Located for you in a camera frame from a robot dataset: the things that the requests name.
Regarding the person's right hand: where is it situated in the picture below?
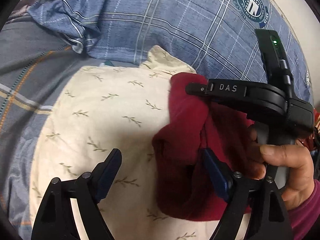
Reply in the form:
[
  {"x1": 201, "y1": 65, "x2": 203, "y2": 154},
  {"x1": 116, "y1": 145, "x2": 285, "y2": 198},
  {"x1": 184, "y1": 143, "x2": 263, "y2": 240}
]
[{"x1": 247, "y1": 125, "x2": 316, "y2": 211}]

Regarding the cream leaf print pillow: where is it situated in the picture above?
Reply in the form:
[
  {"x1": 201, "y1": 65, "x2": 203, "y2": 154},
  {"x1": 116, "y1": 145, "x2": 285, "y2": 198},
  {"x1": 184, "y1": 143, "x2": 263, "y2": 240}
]
[{"x1": 29, "y1": 46, "x2": 219, "y2": 239}]

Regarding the magenta right sleeve forearm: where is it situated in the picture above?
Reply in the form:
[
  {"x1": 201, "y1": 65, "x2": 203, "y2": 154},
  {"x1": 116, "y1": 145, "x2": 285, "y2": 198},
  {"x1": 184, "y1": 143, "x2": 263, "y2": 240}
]
[{"x1": 289, "y1": 180, "x2": 319, "y2": 239}]

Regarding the grey striped bed sheet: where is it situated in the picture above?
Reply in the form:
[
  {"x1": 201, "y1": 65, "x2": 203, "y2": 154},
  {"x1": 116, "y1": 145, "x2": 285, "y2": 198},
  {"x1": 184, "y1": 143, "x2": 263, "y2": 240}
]
[{"x1": 1, "y1": 16, "x2": 100, "y2": 239}]

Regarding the dark red fleece garment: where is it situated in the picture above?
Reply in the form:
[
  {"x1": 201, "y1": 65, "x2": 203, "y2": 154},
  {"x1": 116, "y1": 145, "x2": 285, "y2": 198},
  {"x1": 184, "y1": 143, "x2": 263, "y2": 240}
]
[{"x1": 152, "y1": 73, "x2": 253, "y2": 222}]

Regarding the blue plaid quilt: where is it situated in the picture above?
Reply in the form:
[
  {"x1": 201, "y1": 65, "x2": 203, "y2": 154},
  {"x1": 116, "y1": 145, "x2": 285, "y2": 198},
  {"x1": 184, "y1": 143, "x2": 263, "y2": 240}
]
[{"x1": 28, "y1": 0, "x2": 313, "y2": 101}]

